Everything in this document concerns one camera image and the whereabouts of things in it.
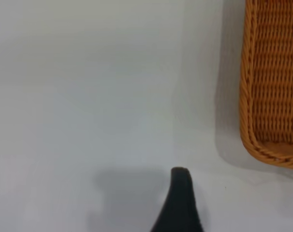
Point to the orange woven basket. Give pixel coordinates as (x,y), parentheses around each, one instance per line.
(272,72)

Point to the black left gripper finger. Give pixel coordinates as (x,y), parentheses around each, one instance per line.
(180,205)

